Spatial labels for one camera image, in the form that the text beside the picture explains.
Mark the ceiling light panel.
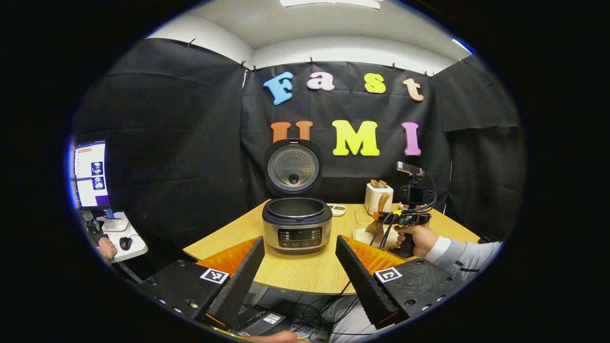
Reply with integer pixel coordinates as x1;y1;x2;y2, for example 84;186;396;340
280;0;382;9

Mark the computer monitor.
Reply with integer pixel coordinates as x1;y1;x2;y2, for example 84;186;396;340
71;140;111;211

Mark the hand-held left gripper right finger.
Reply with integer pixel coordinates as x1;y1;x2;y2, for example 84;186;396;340
335;234;466;331

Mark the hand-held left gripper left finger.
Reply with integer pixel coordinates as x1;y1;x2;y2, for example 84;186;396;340
137;236;266;330

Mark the white box device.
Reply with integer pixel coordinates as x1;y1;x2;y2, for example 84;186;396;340
102;218;130;233

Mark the white toaster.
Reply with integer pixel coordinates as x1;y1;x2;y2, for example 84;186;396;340
364;182;395;216

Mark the wooden spoon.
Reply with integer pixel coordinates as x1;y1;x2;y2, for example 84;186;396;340
376;192;392;222

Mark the black backdrop cloth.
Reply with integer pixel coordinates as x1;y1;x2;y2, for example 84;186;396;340
69;38;527;267

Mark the dark gray rice cooker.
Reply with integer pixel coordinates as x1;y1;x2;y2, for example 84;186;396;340
262;138;333;255

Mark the person's gray clothing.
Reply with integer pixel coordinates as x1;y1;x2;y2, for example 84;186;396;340
318;294;383;343

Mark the black cable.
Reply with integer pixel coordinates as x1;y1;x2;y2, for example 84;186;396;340
369;213;397;249
300;280;354;342

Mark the black device box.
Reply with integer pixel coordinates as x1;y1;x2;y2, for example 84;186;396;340
236;307;287;337

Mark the white side desk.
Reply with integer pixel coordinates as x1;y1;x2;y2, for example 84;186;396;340
90;212;149;263

